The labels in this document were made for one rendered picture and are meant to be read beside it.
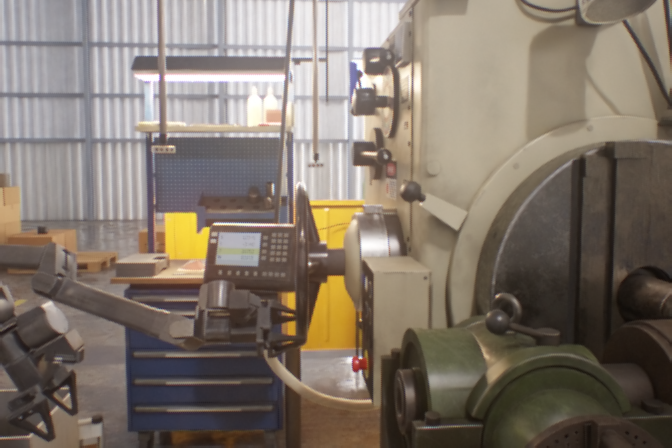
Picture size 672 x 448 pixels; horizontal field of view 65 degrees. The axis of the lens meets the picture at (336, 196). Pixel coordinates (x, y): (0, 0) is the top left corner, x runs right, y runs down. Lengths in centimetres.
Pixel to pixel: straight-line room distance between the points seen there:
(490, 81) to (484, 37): 8
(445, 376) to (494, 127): 55
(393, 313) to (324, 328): 303
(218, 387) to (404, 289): 205
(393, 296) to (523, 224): 26
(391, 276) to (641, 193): 46
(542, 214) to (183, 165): 250
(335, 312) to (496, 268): 303
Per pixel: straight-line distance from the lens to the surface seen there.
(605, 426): 60
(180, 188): 323
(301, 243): 107
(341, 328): 400
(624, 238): 107
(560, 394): 67
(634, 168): 107
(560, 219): 102
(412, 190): 97
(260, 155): 314
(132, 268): 285
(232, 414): 296
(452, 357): 70
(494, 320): 68
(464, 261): 105
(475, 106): 107
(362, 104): 128
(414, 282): 96
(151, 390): 299
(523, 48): 112
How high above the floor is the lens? 152
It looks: 4 degrees down
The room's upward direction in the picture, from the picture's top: straight up
